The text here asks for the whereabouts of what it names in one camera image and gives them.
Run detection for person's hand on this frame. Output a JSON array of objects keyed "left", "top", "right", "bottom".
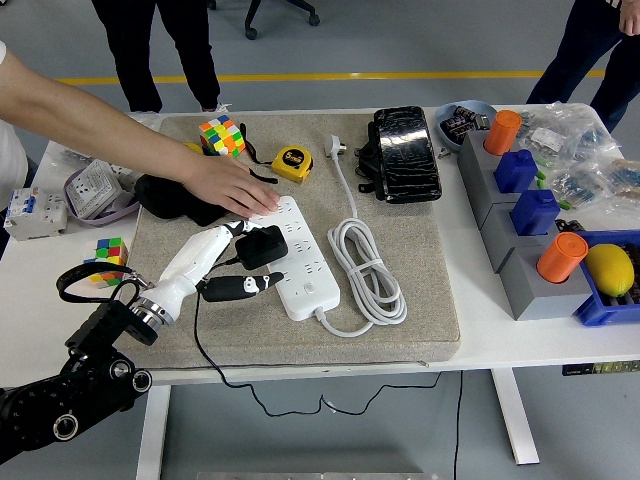
[
  {"left": 618, "top": 0, "right": 640, "bottom": 37},
  {"left": 182, "top": 158, "right": 282, "bottom": 219}
]

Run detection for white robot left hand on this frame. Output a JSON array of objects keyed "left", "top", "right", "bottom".
[{"left": 152, "top": 219, "right": 287, "bottom": 312}]

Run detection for black plug adapter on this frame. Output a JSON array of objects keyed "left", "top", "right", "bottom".
[{"left": 234, "top": 224, "right": 290, "bottom": 271}]

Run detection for thin black plug cord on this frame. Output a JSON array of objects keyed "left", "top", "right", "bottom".
[{"left": 192, "top": 254, "right": 444, "bottom": 417}]

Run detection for white power strip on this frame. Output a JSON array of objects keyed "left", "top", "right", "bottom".
[{"left": 248, "top": 195, "right": 342, "bottom": 322}]

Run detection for large colourful puzzle cube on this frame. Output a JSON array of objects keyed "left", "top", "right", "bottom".
[{"left": 197, "top": 114, "right": 246, "bottom": 164}]

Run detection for large yellow tape measure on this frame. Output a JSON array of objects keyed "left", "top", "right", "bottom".
[{"left": 270, "top": 144, "right": 314, "bottom": 185}]

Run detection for black fabric pouch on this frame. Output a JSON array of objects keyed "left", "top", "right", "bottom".
[{"left": 133, "top": 173, "right": 226, "bottom": 227}]

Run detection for small colourful puzzle cube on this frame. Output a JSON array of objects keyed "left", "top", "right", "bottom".
[{"left": 82, "top": 235, "right": 130, "bottom": 290}]

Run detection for plain white socket panel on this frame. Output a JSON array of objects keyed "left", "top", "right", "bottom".
[{"left": 107, "top": 160, "right": 144, "bottom": 191}]

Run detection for white socket panel purple rim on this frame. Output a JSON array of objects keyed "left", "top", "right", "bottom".
[{"left": 62, "top": 159, "right": 140, "bottom": 229}]

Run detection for grey-brown mat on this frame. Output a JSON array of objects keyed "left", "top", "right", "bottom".
[{"left": 107, "top": 112, "right": 462, "bottom": 371}]

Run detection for clear bag white label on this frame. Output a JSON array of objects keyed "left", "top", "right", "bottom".
[{"left": 514, "top": 102, "right": 624, "bottom": 164}]

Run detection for clear bag of metal parts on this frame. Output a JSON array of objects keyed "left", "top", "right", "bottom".
[{"left": 59, "top": 110, "right": 162, "bottom": 166}]

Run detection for clear bag brown components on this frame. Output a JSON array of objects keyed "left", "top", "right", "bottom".
[{"left": 597, "top": 157, "right": 640, "bottom": 201}]

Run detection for white circuit breaker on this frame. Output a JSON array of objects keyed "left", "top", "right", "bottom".
[{"left": 2, "top": 185, "right": 69, "bottom": 242}]

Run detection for orange cylinder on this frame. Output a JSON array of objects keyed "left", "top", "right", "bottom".
[
  {"left": 482, "top": 109, "right": 523, "bottom": 157},
  {"left": 536, "top": 231, "right": 590, "bottom": 284}
]

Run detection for black office chair base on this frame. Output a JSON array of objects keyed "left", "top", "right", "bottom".
[{"left": 204, "top": 0, "right": 321, "bottom": 41}]

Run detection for clear bag blue components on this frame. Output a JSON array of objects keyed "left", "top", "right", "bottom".
[{"left": 542, "top": 162, "right": 616, "bottom": 209}]

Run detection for glossy black flat device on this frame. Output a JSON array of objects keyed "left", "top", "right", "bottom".
[{"left": 372, "top": 105, "right": 444, "bottom": 205}]

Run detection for white table leg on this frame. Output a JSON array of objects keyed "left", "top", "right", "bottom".
[
  {"left": 135, "top": 384, "right": 172, "bottom": 480},
  {"left": 489, "top": 368, "right": 541, "bottom": 466}
]

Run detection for blue plastic block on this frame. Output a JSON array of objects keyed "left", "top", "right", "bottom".
[
  {"left": 493, "top": 148, "right": 540, "bottom": 195},
  {"left": 509, "top": 188, "right": 560, "bottom": 237}
]

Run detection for grey holder block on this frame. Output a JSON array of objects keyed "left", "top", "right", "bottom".
[
  {"left": 472, "top": 169, "right": 531, "bottom": 231},
  {"left": 457, "top": 130, "right": 506, "bottom": 201},
  {"left": 499, "top": 243, "right": 600, "bottom": 322},
  {"left": 487, "top": 199, "right": 561, "bottom": 275}
]

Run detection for light blue bowl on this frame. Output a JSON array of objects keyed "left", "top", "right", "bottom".
[{"left": 433, "top": 99, "right": 497, "bottom": 154}]

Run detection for yellow lemon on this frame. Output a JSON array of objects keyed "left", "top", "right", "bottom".
[{"left": 584, "top": 243, "right": 635, "bottom": 297}]

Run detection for blue plastic bin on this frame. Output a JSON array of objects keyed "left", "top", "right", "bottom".
[{"left": 572, "top": 228, "right": 640, "bottom": 329}]

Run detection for black table control panel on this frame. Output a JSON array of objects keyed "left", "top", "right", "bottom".
[{"left": 560, "top": 359, "right": 640, "bottom": 377}]

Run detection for white power strip cable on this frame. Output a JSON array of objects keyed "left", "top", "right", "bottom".
[{"left": 312, "top": 132, "right": 407, "bottom": 339}]

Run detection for black plastic bracket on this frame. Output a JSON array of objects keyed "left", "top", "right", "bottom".
[{"left": 352, "top": 119, "right": 386, "bottom": 196}]

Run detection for black hanging cable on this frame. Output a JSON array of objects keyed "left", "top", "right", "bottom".
[{"left": 452, "top": 370, "right": 464, "bottom": 480}]

